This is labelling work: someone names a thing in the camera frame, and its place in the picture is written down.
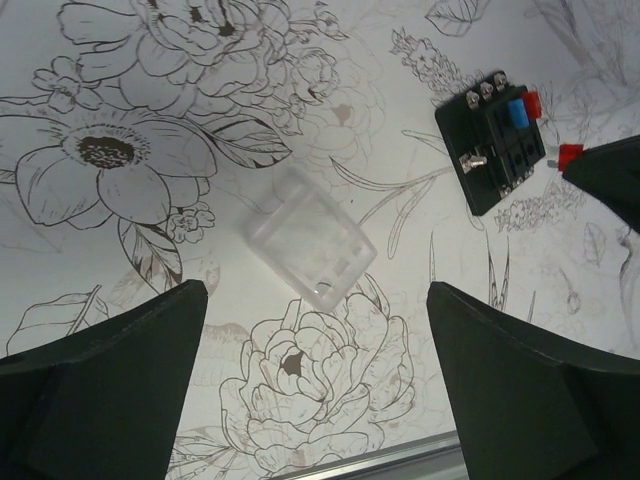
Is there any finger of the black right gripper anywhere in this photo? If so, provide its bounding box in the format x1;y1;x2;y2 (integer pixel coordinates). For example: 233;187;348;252
561;135;640;233

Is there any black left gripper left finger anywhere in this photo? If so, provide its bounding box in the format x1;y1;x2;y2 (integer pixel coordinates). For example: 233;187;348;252
1;280;208;479

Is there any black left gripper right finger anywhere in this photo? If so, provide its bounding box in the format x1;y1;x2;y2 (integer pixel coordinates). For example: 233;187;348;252
426;282;639;479

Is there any red blade fuse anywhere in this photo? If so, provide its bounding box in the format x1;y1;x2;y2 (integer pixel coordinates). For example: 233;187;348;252
547;144;585;172
521;90;542;120

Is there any blue blade fuse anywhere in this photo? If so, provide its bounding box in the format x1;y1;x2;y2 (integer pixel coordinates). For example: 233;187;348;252
507;98;530;130

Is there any black fuse box base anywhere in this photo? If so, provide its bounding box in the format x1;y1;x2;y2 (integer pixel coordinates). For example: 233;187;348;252
435;70;546;216

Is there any clear plastic fuse box cover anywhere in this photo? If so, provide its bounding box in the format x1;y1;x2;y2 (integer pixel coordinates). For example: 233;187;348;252
242;166;377;312

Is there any aluminium frame rail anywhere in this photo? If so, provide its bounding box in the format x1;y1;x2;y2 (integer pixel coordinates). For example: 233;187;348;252
279;431;469;480

